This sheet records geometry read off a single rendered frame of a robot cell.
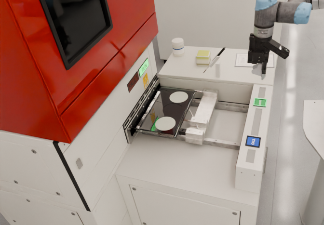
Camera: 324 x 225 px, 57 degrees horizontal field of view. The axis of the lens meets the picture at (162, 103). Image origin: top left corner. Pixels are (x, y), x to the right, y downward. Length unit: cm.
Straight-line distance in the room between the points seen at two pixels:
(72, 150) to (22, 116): 20
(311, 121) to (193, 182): 68
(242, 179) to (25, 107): 83
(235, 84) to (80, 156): 88
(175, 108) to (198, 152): 27
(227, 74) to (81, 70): 90
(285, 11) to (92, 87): 73
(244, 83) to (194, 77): 27
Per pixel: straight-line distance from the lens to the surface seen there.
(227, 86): 163
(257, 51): 129
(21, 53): 85
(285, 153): 258
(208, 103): 159
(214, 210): 135
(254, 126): 135
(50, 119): 97
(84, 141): 115
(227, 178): 133
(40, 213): 163
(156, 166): 139
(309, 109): 170
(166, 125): 145
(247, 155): 123
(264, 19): 122
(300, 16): 120
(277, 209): 225
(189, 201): 135
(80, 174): 118
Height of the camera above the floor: 187
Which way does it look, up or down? 38 degrees down
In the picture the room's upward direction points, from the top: 9 degrees counter-clockwise
